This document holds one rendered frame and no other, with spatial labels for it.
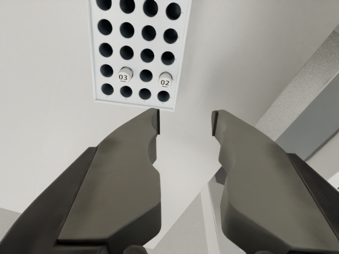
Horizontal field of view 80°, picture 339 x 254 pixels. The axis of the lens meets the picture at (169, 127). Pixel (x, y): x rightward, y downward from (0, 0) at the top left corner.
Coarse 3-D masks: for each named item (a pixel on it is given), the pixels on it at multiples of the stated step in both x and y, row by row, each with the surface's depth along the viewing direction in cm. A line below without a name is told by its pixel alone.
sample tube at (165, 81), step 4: (164, 72) 20; (160, 76) 19; (164, 76) 18; (168, 76) 19; (160, 80) 18; (164, 80) 18; (168, 80) 18; (160, 84) 19; (164, 84) 19; (168, 84) 19; (164, 88) 19; (168, 88) 19
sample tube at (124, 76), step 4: (124, 68) 19; (128, 68) 19; (120, 72) 18; (124, 72) 18; (128, 72) 18; (132, 72) 20; (120, 76) 18; (124, 76) 18; (128, 76) 18; (120, 80) 18; (124, 80) 18; (128, 80) 18
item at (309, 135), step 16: (336, 80) 15; (320, 96) 15; (336, 96) 14; (304, 112) 16; (320, 112) 15; (336, 112) 14; (288, 128) 17; (304, 128) 16; (320, 128) 14; (336, 128) 13; (288, 144) 16; (304, 144) 15; (320, 144) 14; (336, 144) 13; (304, 160) 15; (320, 160) 14; (336, 160) 13; (336, 176) 13
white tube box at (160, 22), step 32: (96, 0) 17; (128, 0) 19; (160, 0) 16; (96, 32) 18; (128, 32) 20; (160, 32) 18; (96, 64) 19; (128, 64) 19; (160, 64) 19; (96, 96) 21; (128, 96) 21; (160, 96) 22
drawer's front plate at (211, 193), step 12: (204, 192) 23; (216, 192) 22; (204, 204) 22; (216, 204) 21; (204, 216) 21; (216, 216) 19; (216, 228) 18; (216, 240) 18; (228, 240) 18; (216, 252) 17; (228, 252) 17; (240, 252) 17
